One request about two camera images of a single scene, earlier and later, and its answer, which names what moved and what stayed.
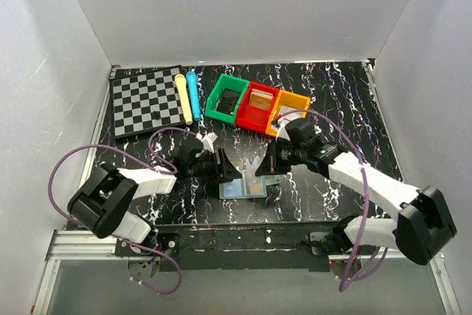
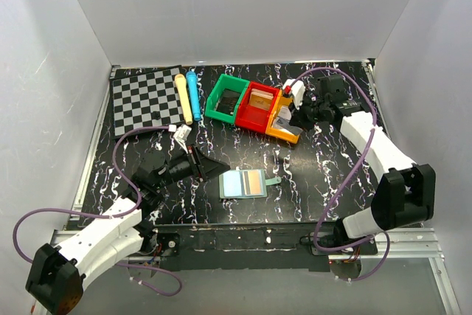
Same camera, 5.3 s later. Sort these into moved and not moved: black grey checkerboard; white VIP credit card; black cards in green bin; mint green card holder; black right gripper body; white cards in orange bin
Moved: black right gripper body; white VIP credit card
Not moved: black cards in green bin; black grey checkerboard; mint green card holder; white cards in orange bin
